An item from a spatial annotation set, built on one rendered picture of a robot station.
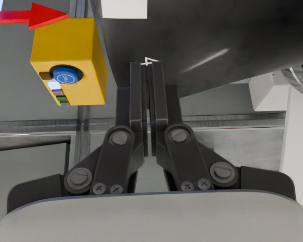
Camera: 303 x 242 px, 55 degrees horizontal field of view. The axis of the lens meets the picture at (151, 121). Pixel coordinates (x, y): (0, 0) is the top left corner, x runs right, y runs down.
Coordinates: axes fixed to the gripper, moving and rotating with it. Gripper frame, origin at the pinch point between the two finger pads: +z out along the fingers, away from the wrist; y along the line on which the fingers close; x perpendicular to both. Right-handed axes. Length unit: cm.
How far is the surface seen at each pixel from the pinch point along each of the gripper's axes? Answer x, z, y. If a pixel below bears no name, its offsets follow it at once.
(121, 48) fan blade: -3.4, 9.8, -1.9
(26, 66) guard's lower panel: -55, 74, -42
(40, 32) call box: -16.4, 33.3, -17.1
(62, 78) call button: -21.6, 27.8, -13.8
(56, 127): -62, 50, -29
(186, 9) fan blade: -0.1, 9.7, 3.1
